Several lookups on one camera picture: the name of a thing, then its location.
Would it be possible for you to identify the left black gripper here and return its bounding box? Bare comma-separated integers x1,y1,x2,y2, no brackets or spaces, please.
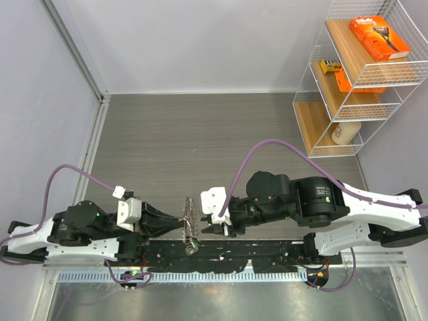
92,201,187,245

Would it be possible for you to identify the metal disc with keyrings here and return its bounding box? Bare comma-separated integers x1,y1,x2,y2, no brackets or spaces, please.
181,197,199,256

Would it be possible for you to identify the key with green tag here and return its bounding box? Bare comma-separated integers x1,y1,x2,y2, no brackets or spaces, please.
191,241,199,253

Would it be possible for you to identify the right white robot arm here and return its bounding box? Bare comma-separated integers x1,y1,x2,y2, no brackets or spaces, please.
201,171,427,263

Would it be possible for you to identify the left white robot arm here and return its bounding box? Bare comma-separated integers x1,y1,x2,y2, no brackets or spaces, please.
1,198,183,266

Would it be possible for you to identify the cream bottle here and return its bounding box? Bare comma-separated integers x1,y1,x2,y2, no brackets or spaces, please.
332,122,362,145

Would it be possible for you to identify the orange snack pack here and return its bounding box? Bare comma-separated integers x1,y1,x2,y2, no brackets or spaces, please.
334,68,387,94

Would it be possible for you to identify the orange razor box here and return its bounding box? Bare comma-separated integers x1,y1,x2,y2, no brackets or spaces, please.
349,15,411,62

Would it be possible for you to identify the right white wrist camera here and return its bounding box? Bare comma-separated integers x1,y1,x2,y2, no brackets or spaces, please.
200,187,231,226

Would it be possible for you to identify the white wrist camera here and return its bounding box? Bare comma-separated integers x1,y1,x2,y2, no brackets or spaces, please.
200,187,231,226
112,185,142,232

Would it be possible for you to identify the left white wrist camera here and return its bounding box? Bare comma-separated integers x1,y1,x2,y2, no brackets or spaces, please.
112,185,142,232

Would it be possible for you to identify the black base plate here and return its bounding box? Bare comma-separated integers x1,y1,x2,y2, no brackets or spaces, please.
110,237,342,274

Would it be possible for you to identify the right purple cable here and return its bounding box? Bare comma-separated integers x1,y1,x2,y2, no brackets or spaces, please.
219,138,428,293

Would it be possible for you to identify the white slotted cable duct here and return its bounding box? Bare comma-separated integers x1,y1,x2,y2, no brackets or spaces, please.
57,269,307,284

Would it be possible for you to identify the white wire shelf rack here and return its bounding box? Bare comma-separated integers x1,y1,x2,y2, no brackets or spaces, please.
293,1,427,158

